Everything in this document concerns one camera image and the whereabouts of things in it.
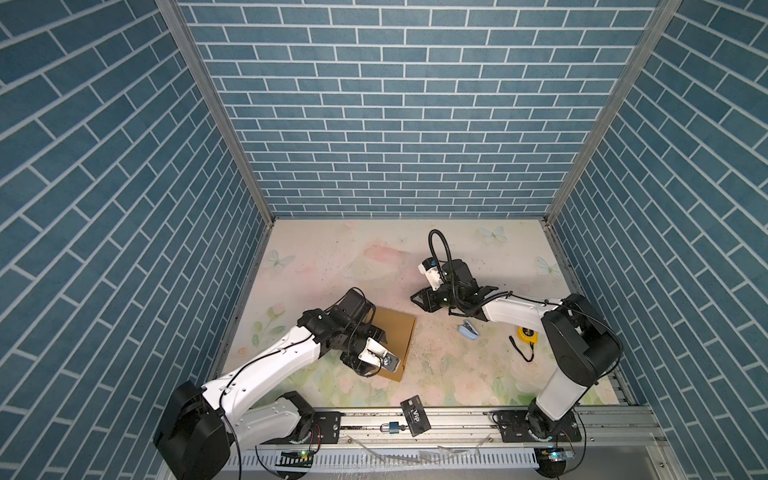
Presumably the white perforated cable duct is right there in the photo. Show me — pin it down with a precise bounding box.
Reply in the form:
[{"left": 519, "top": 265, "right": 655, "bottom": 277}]
[{"left": 223, "top": 448, "right": 539, "bottom": 473}]

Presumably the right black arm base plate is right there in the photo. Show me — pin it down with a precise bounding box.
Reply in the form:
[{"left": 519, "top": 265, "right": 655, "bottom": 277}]
[{"left": 489, "top": 408, "right": 583, "bottom": 443}]

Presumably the small blue connector on rail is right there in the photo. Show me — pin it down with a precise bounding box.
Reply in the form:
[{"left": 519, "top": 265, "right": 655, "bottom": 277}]
[{"left": 380, "top": 421, "right": 404, "bottom": 434}]

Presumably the yellow tape measure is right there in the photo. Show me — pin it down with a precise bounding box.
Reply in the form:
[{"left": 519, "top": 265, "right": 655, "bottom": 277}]
[{"left": 509, "top": 327, "right": 538, "bottom": 363}]

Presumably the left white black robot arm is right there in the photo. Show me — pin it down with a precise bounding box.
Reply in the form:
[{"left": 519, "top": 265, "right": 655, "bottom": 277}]
[{"left": 153, "top": 288, "right": 401, "bottom": 479}]

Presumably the brown cardboard box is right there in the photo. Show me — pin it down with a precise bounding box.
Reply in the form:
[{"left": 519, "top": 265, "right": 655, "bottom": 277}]
[{"left": 373, "top": 308, "right": 417, "bottom": 382}]

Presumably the aluminium front rail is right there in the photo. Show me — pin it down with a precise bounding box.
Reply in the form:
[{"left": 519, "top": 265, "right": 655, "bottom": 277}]
[{"left": 170, "top": 406, "right": 676, "bottom": 451}]

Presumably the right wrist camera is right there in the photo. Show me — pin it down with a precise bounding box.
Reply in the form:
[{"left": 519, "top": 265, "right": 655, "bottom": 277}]
[{"left": 418, "top": 257, "right": 444, "bottom": 291}]

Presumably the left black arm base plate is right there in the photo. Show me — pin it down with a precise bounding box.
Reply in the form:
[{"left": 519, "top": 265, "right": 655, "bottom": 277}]
[{"left": 265, "top": 411, "right": 343, "bottom": 446}]

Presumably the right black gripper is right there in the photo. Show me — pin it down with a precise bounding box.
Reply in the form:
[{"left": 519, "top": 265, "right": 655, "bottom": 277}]
[{"left": 408, "top": 284, "right": 463, "bottom": 312}]

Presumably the light blue stapler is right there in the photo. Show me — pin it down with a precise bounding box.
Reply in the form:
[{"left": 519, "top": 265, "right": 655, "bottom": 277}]
[{"left": 458, "top": 321, "right": 479, "bottom": 341}]

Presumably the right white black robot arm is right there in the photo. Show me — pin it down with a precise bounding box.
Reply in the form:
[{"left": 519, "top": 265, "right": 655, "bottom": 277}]
[{"left": 410, "top": 284, "right": 623, "bottom": 439}]

